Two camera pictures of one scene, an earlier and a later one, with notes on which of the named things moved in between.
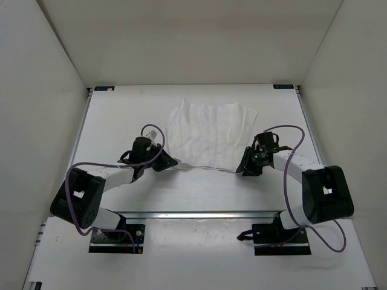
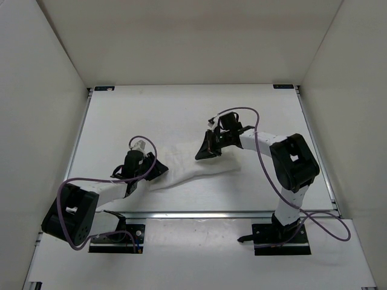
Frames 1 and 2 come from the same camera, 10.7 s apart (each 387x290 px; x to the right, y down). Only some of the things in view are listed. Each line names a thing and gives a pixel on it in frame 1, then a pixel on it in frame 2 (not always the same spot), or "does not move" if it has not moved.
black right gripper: [250, 170] -> [208, 149]
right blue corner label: [283, 86] does not move
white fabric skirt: [209, 136] -> [181, 160]
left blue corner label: [104, 88] does not move
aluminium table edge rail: [160, 215] does not move
